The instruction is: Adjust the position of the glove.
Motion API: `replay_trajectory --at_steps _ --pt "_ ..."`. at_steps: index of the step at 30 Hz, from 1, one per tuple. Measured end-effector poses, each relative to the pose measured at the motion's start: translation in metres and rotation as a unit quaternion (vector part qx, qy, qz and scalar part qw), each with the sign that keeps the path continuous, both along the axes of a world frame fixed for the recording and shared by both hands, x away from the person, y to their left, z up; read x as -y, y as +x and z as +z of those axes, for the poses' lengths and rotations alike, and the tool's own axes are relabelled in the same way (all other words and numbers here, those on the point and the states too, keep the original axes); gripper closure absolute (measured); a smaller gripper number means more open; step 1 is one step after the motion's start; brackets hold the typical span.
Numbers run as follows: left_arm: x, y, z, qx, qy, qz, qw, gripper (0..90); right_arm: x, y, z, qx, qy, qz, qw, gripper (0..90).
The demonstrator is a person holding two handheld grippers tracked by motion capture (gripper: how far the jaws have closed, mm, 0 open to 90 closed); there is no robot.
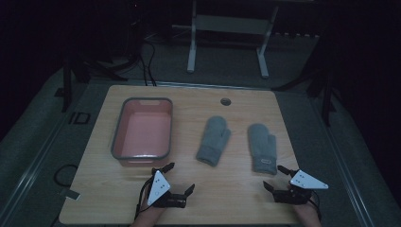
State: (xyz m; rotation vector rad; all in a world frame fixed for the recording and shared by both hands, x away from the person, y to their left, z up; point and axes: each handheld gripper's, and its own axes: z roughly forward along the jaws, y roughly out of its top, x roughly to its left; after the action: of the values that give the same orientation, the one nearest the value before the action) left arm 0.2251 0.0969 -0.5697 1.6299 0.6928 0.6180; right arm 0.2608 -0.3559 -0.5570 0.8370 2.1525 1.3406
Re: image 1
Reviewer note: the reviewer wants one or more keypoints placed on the person's right hand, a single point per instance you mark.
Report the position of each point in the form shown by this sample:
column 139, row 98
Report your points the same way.
column 305, row 210

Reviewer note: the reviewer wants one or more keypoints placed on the black tripod stand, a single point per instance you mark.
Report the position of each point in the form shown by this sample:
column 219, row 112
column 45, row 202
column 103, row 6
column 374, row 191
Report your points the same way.
column 94, row 67

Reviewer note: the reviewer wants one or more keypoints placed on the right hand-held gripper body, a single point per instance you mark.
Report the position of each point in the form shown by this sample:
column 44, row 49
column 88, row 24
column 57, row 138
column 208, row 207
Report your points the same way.
column 304, row 183

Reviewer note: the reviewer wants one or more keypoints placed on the person's left hand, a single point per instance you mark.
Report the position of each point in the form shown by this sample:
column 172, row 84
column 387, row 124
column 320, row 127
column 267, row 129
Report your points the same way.
column 150, row 209

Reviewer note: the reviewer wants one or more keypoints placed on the grey knit mitten with patch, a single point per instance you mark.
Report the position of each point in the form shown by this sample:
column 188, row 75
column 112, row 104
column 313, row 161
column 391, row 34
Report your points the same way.
column 262, row 145

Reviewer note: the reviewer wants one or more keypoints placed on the white metal stand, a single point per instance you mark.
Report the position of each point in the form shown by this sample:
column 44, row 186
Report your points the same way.
column 231, row 24

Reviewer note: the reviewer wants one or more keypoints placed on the black stand with legs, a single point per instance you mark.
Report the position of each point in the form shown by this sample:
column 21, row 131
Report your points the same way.
column 326, row 94

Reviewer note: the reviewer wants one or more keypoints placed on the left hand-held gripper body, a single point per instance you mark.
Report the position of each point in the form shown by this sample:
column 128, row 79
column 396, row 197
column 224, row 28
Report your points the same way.
column 159, row 187

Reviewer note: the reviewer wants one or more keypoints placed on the pink basin with grey rim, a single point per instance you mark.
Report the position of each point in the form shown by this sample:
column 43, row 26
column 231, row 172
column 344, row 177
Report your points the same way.
column 146, row 132

